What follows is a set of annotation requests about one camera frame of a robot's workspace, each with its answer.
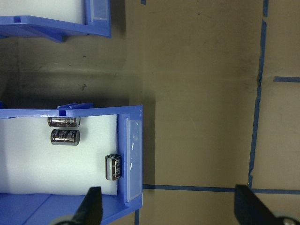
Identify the black cylindrical capacitor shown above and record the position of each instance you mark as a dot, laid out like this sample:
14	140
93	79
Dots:
65	137
113	167
64	122

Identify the white foam liner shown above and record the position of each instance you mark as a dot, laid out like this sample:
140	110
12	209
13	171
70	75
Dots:
47	9
35	168

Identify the blue bin with buttons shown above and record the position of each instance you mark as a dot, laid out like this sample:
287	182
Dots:
58	29

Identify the blue bin with capacitors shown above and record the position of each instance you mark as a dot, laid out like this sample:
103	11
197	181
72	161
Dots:
70	208

